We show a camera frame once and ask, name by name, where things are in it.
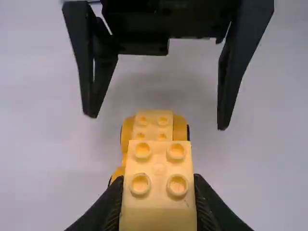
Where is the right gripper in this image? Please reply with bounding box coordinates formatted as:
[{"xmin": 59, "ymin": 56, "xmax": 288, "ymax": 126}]
[{"xmin": 62, "ymin": 0, "xmax": 242, "ymax": 119}]

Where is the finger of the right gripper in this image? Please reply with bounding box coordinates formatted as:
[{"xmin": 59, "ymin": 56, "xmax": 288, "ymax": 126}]
[{"xmin": 216, "ymin": 0, "xmax": 275, "ymax": 131}]

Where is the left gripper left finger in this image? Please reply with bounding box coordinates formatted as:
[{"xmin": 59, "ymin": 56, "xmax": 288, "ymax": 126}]
[{"xmin": 64, "ymin": 176, "xmax": 126, "ymax": 231}]

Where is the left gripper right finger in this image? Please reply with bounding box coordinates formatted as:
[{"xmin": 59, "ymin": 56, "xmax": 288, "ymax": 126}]
[{"xmin": 193, "ymin": 173, "xmax": 254, "ymax": 231}]

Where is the yellow toy brick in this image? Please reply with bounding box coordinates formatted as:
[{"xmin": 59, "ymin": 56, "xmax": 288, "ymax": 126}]
[{"xmin": 119, "ymin": 140, "xmax": 199, "ymax": 231}]

